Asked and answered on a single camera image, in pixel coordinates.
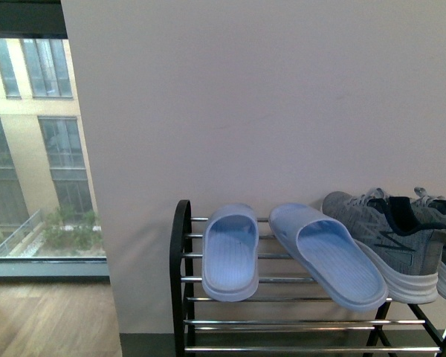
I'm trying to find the light blue slipper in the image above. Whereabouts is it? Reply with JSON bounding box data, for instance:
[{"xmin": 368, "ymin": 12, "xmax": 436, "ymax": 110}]
[
  {"xmin": 268, "ymin": 203, "xmax": 388, "ymax": 312},
  {"xmin": 201, "ymin": 203, "xmax": 259, "ymax": 302}
]

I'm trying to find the black metal shoe rack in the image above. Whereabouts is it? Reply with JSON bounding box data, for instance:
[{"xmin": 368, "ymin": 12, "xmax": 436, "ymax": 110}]
[{"xmin": 169, "ymin": 200, "xmax": 446, "ymax": 356}]

